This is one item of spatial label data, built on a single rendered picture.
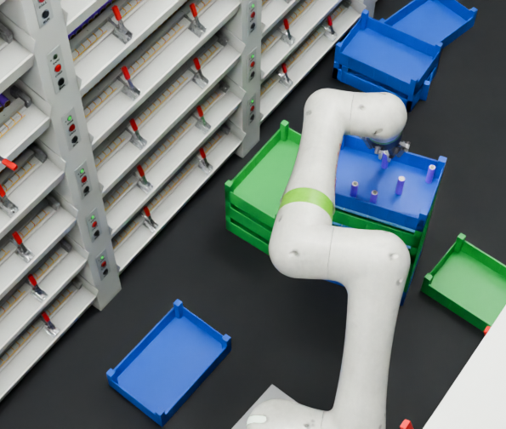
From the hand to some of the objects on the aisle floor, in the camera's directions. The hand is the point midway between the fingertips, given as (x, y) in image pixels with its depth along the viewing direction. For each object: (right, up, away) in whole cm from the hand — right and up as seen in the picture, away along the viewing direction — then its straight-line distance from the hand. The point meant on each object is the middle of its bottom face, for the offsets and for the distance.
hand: (385, 152), depth 262 cm
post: (-85, -37, +34) cm, 99 cm away
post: (-44, +10, +66) cm, 80 cm away
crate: (-58, -60, +19) cm, 86 cm away
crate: (+33, -40, +32) cm, 61 cm away
